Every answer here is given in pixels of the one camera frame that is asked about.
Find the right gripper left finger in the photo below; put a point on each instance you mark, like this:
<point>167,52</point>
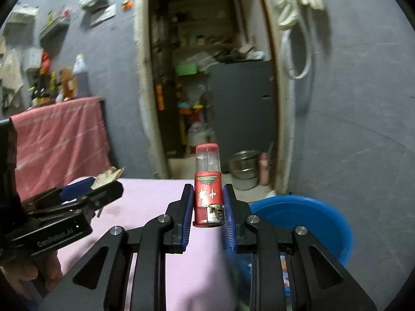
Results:
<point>126,266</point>

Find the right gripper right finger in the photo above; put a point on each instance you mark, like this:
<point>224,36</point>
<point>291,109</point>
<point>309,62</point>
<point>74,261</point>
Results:
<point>289,269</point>

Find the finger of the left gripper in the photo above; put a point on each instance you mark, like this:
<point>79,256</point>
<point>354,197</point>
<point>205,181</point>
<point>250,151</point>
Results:
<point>94,201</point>
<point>59,195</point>

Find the torn beige paper scrap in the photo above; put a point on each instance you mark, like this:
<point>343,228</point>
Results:
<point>108,176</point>

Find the red cigarette pack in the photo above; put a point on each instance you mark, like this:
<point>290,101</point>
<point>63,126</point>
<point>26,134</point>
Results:
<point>208,197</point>

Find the person's left hand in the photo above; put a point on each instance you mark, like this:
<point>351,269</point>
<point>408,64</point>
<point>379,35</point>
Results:
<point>17,271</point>

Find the red checked cloth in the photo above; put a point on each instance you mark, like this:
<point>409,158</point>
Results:
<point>59,143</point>

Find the blue plastic bucket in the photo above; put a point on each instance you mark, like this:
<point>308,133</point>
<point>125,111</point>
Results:
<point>325,222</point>

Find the beige hanging rag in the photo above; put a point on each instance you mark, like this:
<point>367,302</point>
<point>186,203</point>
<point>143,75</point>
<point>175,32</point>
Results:
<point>11,78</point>

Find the pink bottle on floor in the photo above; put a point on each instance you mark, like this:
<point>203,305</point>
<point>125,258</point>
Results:
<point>264,169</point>

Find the large dark liquid bottle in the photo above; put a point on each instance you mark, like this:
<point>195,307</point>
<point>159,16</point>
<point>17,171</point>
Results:
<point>80,74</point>

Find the stainless steel pot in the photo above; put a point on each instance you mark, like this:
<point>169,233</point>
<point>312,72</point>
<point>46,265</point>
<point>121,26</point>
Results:
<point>244,169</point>

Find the green plastic box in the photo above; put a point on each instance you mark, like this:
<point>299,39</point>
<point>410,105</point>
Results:
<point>186,69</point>

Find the grey metal cabinet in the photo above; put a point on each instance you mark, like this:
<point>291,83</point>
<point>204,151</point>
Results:
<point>242,103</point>

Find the grey wall shelf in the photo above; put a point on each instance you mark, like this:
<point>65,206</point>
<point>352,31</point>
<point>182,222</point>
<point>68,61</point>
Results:
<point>54,26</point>

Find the white wall rack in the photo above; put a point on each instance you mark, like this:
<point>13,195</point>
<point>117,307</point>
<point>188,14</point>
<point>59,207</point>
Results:
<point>22,14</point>

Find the orange wall hook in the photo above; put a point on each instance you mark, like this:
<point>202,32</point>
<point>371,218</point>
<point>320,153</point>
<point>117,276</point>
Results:
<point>127,5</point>

